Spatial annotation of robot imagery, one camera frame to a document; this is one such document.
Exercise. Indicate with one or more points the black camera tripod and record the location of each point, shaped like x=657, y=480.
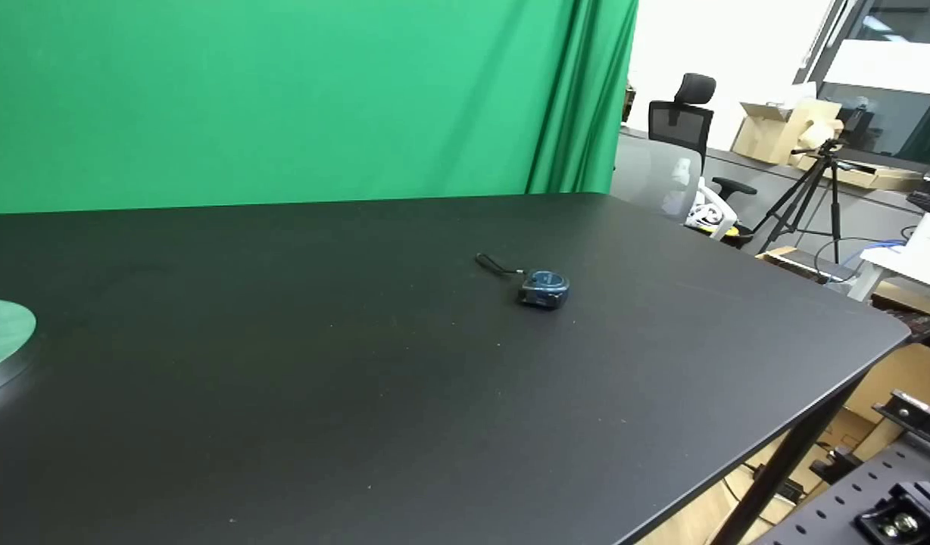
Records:
x=792, y=206

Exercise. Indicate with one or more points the black table leg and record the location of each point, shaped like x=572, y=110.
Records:
x=785, y=459

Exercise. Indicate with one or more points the white paper sheet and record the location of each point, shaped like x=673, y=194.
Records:
x=911, y=258

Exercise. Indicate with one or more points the blue tape measure with strap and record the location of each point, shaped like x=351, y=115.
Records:
x=535, y=288

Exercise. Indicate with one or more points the black office chair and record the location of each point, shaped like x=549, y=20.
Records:
x=686, y=115

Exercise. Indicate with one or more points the cardboard box on desk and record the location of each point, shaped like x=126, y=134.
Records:
x=773, y=133

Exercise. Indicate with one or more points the round metal robot base plate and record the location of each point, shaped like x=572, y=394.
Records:
x=16, y=335

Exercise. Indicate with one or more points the black perforated metal rack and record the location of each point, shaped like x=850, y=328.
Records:
x=886, y=502

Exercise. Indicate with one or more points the green backdrop curtain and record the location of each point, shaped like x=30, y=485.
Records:
x=163, y=103

